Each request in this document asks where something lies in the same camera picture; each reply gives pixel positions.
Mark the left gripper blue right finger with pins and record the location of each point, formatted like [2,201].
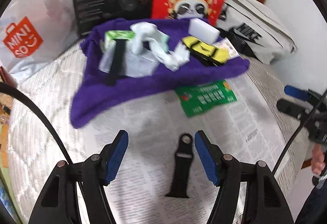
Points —
[209,162]

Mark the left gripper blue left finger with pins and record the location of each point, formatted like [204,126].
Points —
[114,156]

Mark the green snack packet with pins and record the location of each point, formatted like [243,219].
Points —
[196,100]

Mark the orange slice snack packet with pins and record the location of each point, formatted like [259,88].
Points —
[225,44]

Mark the person's right hand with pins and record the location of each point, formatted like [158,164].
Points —
[317,162]

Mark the newspaper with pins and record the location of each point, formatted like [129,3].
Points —
[158,183]

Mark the purple fleece towel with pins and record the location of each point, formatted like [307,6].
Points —
[95,95]

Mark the white knotted cloth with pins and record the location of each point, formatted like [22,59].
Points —
[158,44]

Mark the yellow Adidas sock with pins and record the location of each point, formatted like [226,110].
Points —
[207,54]

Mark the white Nike bag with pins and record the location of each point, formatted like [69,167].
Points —
[255,30]

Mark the green tissue pack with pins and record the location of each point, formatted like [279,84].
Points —
[111,37]

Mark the white sponge block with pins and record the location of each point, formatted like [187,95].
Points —
[203,31]

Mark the white Miniso plastic bag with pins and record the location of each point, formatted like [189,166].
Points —
[34,33]

